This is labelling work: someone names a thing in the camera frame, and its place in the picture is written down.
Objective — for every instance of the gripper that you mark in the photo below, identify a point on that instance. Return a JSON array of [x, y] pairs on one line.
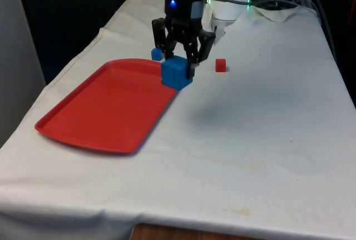
[[182, 4]]

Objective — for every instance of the large blue block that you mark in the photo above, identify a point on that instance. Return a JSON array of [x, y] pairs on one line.
[[173, 73]]

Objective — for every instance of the red tray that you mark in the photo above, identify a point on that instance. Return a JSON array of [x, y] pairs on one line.
[[108, 109]]

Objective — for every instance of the small blue cube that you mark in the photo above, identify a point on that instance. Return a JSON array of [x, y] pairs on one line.
[[156, 54]]

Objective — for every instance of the small red cube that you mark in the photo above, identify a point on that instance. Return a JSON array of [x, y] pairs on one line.
[[220, 65]]

